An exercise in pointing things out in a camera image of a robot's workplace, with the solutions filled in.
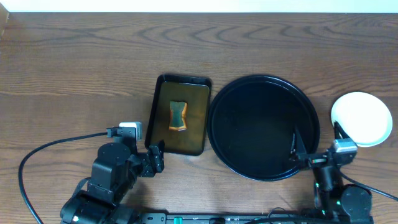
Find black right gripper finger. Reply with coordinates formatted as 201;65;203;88
289;126;307;162
333;121;350;139

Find light blue plate top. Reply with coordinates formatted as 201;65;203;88
330;91;393;147

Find orange green scrub sponge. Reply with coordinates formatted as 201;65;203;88
169;101;188;131

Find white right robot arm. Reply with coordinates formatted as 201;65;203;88
289;122;374;223

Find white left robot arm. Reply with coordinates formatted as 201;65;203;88
60;141;165;224

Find round black serving tray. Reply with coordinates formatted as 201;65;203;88
207;75;320;181

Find black rectangular water tray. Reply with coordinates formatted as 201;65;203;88
145;73;211;156

